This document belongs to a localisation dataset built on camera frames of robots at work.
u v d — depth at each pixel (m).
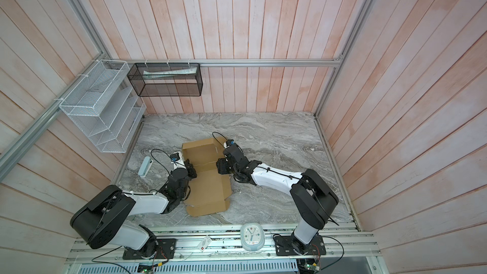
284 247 0.73
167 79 1.05
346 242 0.76
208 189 0.88
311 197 0.46
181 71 0.90
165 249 0.73
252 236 0.75
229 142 0.79
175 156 0.76
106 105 0.73
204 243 0.74
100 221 0.44
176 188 0.68
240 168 0.66
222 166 0.78
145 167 0.93
